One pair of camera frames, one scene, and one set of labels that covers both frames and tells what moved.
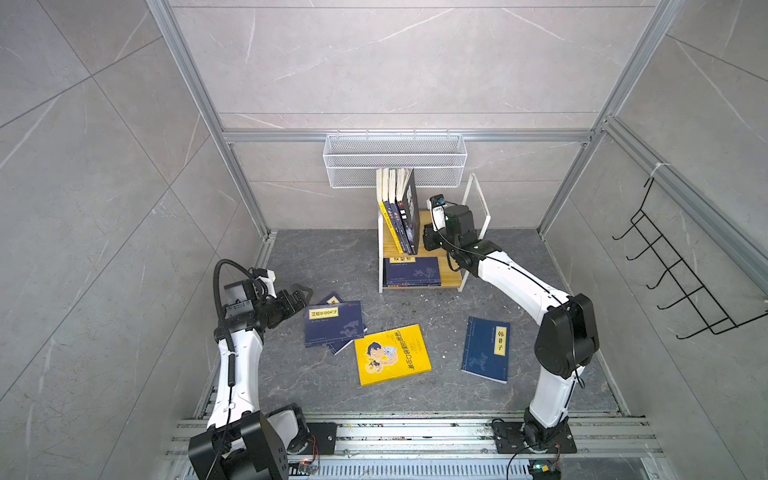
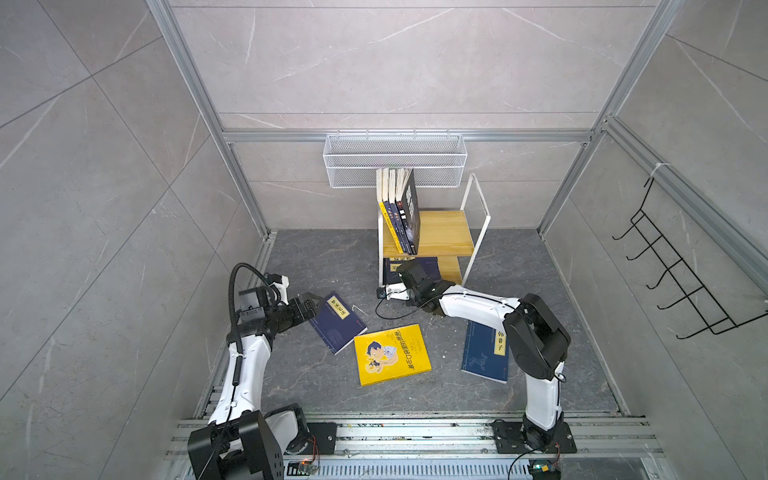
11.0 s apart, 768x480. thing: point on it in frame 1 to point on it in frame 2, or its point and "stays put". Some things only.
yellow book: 384,212 stays put
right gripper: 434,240 to 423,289
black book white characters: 408,204 stays put
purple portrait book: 386,200 stays put
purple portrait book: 395,208 stays put
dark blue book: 328,323 to 391,264
